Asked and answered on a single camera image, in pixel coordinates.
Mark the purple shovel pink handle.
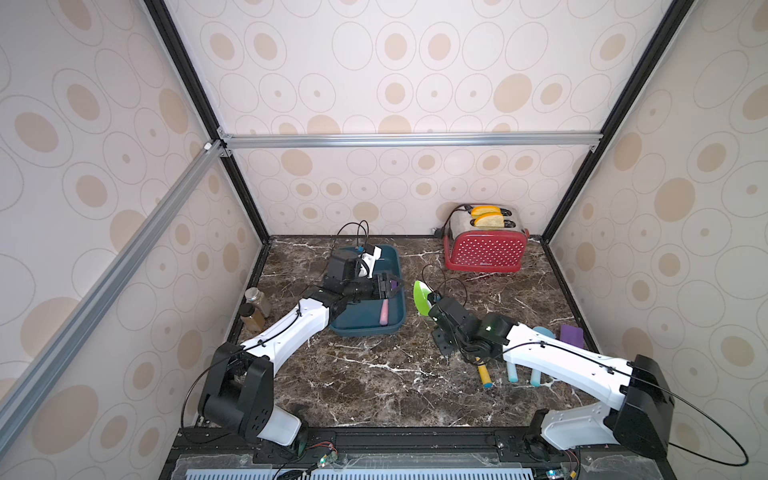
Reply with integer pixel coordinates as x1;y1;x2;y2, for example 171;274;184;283
378;272;403;326
558;324;585;349

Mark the green shovel orange handle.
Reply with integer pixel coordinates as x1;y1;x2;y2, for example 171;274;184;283
413;281;433;317

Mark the light blue shovel mint handle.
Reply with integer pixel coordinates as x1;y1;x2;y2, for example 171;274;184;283
506;362;519;383

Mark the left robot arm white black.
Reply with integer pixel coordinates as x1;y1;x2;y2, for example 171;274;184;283
197;244;402;454

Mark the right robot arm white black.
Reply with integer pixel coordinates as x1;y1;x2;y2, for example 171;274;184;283
414;292;675;460

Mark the teal plastic storage box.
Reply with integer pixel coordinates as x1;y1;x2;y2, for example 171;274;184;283
329;244;406;337

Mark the red polka dot toaster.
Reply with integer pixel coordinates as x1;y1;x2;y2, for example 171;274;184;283
442;204;530;273

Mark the glass spice jar silver lid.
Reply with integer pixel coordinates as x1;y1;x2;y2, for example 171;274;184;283
244;287;272;318

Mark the dark amber glass jar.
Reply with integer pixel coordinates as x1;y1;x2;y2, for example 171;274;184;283
238;303;265;334

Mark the front bread slice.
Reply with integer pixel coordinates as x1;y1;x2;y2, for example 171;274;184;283
473;213;505;229

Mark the bread slice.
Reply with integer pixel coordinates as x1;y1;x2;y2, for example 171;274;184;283
471;205;501;218
473;213;505;229

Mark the back bread slice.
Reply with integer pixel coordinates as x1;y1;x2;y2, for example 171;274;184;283
471;205;501;218

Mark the silver aluminium crossbar back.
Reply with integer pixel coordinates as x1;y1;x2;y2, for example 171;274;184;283
216;131;603;154

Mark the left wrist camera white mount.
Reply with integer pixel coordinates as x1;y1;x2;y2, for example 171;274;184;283
358;243;382;278

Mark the black toaster power cable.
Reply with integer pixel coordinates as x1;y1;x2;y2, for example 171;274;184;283
436;203;475;236

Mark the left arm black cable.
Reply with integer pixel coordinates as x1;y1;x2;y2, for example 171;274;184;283
179;220;372;430

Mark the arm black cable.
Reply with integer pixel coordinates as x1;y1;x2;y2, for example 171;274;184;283
179;220;372;430
419;263;750;468

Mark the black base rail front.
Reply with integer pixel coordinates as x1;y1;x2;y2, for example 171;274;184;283
160;427;675;479

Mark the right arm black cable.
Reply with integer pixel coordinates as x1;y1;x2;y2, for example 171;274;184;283
419;263;750;468

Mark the black corner frame post left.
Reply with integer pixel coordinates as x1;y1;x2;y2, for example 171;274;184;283
143;0;270;244

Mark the black corner frame post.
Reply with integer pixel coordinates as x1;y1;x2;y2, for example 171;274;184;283
143;0;270;244
540;0;695;246

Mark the silver aluminium rail left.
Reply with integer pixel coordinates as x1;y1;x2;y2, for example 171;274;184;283
1;140;225;455

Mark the black corner frame post right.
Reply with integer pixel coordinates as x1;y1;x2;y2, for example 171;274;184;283
540;0;695;246

